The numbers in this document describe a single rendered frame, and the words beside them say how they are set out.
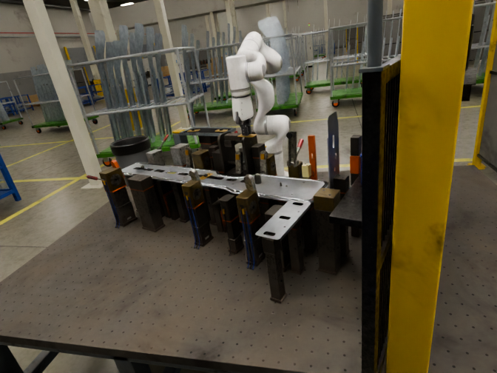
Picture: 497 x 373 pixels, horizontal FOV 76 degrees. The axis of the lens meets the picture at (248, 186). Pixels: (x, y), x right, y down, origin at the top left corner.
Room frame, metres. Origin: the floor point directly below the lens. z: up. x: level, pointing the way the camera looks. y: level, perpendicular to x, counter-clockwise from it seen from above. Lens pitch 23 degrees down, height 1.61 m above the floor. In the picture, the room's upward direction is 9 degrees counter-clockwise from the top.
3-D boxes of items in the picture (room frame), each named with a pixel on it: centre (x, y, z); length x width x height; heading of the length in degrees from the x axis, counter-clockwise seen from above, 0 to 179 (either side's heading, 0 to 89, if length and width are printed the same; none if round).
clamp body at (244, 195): (1.23, 0.02, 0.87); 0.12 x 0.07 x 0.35; 144
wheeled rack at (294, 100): (8.44, -1.19, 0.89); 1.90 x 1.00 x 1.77; 164
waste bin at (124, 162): (4.17, 1.45, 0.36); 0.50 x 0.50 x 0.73
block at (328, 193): (1.11, -0.30, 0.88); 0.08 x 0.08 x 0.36; 54
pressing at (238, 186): (1.65, 0.24, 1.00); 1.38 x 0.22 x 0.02; 54
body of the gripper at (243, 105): (1.42, -0.03, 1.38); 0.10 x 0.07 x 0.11; 143
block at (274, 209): (1.16, -0.09, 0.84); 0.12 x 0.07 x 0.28; 144
